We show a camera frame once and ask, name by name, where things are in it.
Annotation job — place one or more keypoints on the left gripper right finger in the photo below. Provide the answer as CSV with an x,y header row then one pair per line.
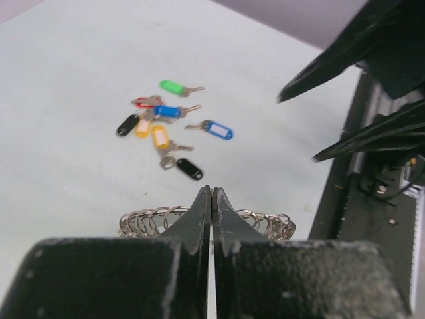
x,y
260,278

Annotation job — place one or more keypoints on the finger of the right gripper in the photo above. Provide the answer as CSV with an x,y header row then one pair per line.
x,y
338,56
400,131

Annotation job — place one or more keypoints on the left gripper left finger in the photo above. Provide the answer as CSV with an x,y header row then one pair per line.
x,y
160,277

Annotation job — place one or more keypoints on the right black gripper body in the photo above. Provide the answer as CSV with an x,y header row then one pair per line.
x,y
380,166

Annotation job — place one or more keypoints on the black tag key lower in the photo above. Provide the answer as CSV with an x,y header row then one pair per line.
x,y
184,165

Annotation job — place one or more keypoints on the black tag key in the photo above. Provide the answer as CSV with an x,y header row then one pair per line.
x,y
127,125
184,165

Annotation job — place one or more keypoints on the yellow tag key lower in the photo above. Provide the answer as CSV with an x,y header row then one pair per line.
x,y
163,144

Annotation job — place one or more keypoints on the yellow tag key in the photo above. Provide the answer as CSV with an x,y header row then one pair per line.
x,y
163,144
143,127

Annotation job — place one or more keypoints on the yellow tag key upper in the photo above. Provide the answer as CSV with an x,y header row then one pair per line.
x,y
143,127

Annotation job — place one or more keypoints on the black tag key upper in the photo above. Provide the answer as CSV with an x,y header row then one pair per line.
x,y
127,125

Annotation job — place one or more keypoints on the blue tag key upper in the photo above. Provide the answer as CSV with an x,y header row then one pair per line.
x,y
174,111

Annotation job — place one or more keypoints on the red tag key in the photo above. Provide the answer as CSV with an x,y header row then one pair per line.
x,y
149,102

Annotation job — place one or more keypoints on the green tag key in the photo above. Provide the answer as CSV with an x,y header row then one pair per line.
x,y
178,89

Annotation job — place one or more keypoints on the white slotted cable duct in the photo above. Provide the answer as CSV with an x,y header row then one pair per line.
x,y
418,194

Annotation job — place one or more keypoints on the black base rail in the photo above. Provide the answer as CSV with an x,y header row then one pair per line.
x,y
379,214

